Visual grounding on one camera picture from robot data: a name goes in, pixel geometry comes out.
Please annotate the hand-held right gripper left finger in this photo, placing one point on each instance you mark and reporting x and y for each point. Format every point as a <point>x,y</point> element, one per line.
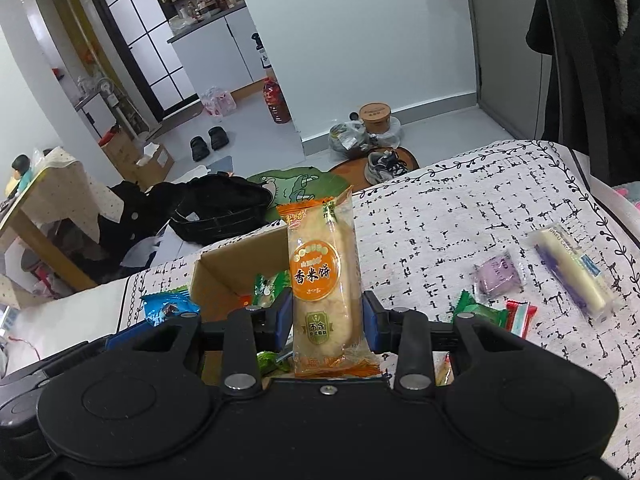
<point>285,317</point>

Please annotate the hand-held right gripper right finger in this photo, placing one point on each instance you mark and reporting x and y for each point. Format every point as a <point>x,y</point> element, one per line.
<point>369,322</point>

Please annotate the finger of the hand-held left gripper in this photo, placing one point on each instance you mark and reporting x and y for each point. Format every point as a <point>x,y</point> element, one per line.
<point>125,340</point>

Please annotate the green snack packet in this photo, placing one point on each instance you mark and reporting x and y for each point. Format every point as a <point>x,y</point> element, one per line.
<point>480,312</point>
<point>270,287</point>

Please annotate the blue snack packet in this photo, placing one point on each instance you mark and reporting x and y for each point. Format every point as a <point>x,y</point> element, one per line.
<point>165,307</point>

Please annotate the orange rice cracker packet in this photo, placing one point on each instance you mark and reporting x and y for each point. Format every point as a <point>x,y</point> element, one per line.
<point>325,280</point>

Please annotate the brown cardboard box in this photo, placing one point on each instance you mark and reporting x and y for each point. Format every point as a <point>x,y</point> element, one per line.
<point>220,275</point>

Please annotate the purple snack packet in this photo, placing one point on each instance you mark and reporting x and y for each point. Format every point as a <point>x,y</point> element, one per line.
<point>495,275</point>

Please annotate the red striped snack packet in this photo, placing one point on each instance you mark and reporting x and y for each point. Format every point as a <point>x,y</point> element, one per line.
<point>521,317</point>

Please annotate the white cheese stick packet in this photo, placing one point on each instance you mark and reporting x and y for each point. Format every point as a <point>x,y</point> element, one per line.
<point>575,270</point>

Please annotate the plain white bedding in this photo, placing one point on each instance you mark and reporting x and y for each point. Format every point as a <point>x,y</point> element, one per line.
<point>75,310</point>

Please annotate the black clothes heap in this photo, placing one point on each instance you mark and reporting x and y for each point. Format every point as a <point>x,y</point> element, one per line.
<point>130,230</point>

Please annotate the yellow wooden table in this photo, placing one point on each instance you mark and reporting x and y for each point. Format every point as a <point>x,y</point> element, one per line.
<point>50,255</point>

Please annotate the black duffel bag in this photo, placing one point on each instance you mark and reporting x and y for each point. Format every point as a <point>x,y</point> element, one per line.
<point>220,210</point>

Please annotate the green crocodile rug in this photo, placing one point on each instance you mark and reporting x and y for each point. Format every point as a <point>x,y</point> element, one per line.
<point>295,185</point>

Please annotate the orange round mat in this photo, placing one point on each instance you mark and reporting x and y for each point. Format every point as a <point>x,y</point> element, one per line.
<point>350,172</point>

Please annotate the dotted cream tablecloth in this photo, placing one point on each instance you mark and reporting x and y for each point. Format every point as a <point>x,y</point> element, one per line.
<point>75,195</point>

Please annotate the grey sneaker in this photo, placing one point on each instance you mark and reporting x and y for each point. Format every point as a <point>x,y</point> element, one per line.
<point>385,166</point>

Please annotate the small open cardboard carton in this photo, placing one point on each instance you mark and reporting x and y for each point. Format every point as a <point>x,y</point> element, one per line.
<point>155,165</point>

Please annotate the clear plastic trash bag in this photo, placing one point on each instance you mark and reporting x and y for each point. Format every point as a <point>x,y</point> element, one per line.
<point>347,137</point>

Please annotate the black slipper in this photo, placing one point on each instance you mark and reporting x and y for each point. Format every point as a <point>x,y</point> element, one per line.
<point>200,149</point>
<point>218,138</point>

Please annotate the large floor cardboard carton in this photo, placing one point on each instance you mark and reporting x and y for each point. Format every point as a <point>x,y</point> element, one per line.
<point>117,147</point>

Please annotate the black-haired doll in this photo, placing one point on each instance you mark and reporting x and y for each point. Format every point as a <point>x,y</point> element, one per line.
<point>20,170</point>

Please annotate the brown paper tub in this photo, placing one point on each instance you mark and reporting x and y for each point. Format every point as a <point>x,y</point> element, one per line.
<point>375,119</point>

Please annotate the red-labelled oil bottle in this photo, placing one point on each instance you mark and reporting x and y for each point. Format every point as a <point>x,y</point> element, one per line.
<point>276,102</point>

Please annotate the pink plastic bag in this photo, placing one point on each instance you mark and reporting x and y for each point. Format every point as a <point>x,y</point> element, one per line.
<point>218,102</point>

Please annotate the white standing fan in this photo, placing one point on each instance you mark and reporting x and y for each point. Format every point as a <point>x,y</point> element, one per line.
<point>107,91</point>

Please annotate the black spray bottle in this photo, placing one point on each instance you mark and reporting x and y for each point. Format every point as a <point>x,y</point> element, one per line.
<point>261,57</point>

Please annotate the white kitchen cabinet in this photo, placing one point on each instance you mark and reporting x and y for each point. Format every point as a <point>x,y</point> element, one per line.
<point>220,55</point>

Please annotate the black-framed glass door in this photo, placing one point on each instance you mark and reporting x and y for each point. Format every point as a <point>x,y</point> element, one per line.
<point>145,45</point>

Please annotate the black fleece coat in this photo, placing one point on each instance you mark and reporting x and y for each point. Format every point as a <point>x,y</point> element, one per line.
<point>590,70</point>

